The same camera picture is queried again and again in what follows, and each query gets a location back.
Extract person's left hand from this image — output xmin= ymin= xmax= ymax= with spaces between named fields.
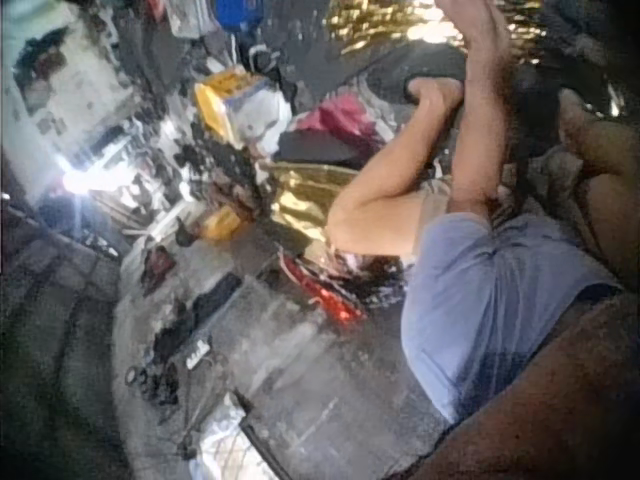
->
xmin=405 ymin=77 xmax=467 ymax=116

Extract person's right hand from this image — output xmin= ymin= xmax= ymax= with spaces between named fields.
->
xmin=434 ymin=0 xmax=514 ymax=54

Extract black garment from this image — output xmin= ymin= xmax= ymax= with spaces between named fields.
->
xmin=349 ymin=47 xmax=474 ymax=107

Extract shiny gold foil fabric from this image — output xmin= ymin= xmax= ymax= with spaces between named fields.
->
xmin=324 ymin=0 xmax=549 ymax=60

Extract pink red cloth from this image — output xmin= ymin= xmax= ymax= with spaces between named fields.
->
xmin=298 ymin=94 xmax=397 ymax=154

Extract white plastic bag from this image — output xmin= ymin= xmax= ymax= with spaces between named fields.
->
xmin=234 ymin=89 xmax=295 ymax=157

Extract gold foil sheet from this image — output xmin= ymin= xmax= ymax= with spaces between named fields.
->
xmin=267 ymin=162 xmax=362 ymax=265

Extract person's legs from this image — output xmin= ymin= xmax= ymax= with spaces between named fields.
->
xmin=557 ymin=87 xmax=640 ymax=296

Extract blue container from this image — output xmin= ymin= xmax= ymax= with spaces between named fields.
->
xmin=214 ymin=0 xmax=267 ymax=32

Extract yellow cardboard box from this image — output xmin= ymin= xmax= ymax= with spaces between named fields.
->
xmin=193 ymin=67 xmax=271 ymax=147

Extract heap of black parts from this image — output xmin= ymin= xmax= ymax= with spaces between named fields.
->
xmin=173 ymin=132 xmax=274 ymax=224

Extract red and black bag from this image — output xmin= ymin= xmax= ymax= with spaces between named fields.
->
xmin=277 ymin=247 xmax=369 ymax=327

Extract small yellow packet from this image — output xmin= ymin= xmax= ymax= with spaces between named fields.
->
xmin=198 ymin=204 xmax=247 ymax=242

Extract long black case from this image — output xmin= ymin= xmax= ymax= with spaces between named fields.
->
xmin=191 ymin=272 xmax=245 ymax=322

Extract small red black object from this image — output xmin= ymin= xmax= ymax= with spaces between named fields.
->
xmin=140 ymin=246 xmax=177 ymax=289

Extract cluttered white shelf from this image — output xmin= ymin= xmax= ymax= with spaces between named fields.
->
xmin=8 ymin=19 xmax=169 ymax=204

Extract white power strip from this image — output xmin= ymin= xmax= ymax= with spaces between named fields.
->
xmin=183 ymin=338 xmax=212 ymax=372

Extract row of small black parts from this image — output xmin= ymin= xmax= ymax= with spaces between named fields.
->
xmin=124 ymin=299 xmax=194 ymax=411

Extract silvery plastic bag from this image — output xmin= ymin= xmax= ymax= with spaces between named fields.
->
xmin=188 ymin=391 xmax=282 ymax=480

